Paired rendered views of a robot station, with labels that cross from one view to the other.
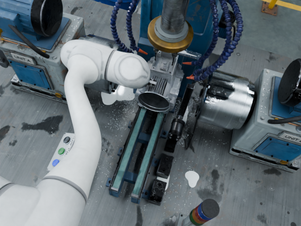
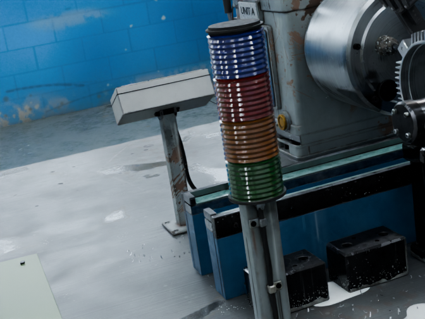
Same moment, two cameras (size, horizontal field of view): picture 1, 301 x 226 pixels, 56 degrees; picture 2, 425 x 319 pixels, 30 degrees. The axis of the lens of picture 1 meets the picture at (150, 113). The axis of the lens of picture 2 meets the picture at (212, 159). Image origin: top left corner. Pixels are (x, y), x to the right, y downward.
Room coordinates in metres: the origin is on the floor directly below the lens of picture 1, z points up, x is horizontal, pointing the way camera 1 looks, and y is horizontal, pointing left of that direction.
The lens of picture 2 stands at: (-0.23, -0.94, 1.32)
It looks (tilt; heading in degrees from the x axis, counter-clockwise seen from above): 16 degrees down; 62
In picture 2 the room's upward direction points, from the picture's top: 9 degrees counter-clockwise
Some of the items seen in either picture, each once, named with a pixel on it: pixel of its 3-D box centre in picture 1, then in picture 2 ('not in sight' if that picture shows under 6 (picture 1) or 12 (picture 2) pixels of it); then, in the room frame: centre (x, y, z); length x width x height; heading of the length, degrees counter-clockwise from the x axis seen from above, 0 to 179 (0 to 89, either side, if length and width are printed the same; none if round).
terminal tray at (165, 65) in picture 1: (163, 67); not in sight; (0.81, -0.03, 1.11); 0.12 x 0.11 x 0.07; 171
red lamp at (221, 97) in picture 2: (204, 211); (243, 94); (0.19, -0.24, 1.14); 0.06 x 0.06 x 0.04
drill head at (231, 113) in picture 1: (228, 101); not in sight; (0.72, -0.35, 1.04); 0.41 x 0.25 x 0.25; 81
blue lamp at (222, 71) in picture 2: (208, 209); (238, 52); (0.19, -0.24, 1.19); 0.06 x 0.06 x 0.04
